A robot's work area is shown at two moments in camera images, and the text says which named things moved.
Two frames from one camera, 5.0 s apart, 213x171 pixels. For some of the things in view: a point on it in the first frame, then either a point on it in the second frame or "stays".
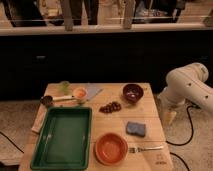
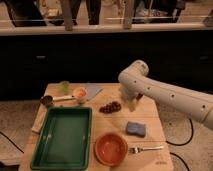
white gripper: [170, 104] to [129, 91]
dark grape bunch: [111, 107] stays
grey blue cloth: [92, 90] stays
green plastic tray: [64, 139] stays
